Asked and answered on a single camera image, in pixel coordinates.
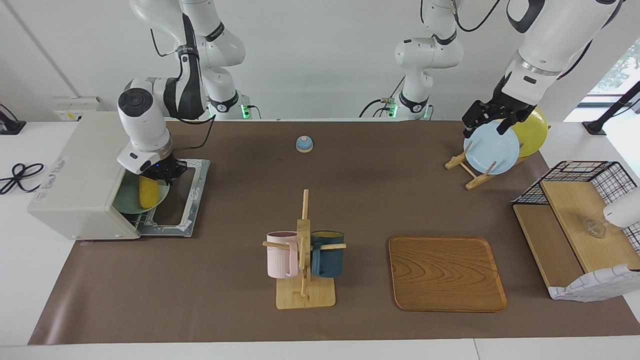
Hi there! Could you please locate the yellow corn cob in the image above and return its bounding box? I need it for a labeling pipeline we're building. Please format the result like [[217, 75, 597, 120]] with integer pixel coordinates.
[[138, 175, 160, 210]]

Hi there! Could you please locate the oven glass door with handle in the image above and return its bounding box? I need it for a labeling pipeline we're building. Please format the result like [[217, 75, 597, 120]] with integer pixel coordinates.
[[137, 159, 211, 237]]

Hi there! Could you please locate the pale green plate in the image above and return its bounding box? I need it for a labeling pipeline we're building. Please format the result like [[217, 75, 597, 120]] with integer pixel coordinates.
[[112, 172, 171, 215]]

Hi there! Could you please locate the white toaster oven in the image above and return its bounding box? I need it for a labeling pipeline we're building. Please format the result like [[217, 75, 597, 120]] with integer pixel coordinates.
[[27, 111, 151, 241]]

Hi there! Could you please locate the light blue plate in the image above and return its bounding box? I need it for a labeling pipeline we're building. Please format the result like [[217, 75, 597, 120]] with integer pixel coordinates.
[[463, 120, 521, 175]]

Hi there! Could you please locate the yellow plate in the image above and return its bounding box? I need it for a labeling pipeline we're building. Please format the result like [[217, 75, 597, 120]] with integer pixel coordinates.
[[509, 107, 549, 158]]

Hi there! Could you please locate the wooden plate rack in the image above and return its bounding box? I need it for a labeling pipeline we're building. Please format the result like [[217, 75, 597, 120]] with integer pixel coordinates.
[[445, 125, 552, 191]]

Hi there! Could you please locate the black angled stand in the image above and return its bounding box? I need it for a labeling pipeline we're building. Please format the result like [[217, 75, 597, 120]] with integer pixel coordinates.
[[582, 80, 640, 136]]

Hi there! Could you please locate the brown table mat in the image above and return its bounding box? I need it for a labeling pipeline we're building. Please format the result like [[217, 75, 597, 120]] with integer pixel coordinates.
[[27, 120, 640, 346]]

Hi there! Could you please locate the pink mug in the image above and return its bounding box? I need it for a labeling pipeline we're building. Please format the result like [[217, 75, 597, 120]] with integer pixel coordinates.
[[266, 231, 299, 279]]

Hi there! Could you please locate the clear glass cup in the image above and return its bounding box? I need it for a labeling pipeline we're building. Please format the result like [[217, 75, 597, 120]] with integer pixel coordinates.
[[582, 217, 608, 239]]

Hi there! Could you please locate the brown wooden tray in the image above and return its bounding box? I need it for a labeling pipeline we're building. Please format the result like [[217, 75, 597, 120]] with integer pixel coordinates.
[[388, 236, 508, 313]]

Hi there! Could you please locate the white rounded device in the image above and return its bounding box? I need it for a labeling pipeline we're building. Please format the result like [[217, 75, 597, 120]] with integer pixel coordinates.
[[603, 187, 640, 229]]

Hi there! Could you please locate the black clamp stand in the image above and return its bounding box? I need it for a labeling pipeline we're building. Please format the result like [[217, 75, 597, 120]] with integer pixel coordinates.
[[0, 103, 27, 136]]

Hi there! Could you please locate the wooden mug tree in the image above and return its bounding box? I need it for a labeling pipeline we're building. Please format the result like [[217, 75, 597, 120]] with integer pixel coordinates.
[[262, 189, 347, 310]]

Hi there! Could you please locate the dark blue mug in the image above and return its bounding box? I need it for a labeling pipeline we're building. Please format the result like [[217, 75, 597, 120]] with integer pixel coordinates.
[[311, 230, 345, 279]]

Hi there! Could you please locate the white checked cloth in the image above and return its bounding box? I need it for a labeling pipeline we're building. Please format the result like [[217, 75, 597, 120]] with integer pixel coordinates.
[[548, 264, 640, 303]]

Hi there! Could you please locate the oven wire rack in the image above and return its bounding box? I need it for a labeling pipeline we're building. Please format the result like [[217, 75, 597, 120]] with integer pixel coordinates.
[[131, 210, 157, 229]]

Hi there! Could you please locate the white wall socket box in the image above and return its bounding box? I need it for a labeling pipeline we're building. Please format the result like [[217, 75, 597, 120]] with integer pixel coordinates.
[[54, 96, 105, 122]]

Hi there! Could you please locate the black wire wooden shelf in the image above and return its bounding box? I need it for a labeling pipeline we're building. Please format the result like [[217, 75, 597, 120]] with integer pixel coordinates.
[[511, 160, 640, 301]]

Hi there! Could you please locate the black coiled cable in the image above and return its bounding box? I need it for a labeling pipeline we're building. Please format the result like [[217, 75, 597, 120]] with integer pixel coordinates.
[[0, 162, 46, 195]]

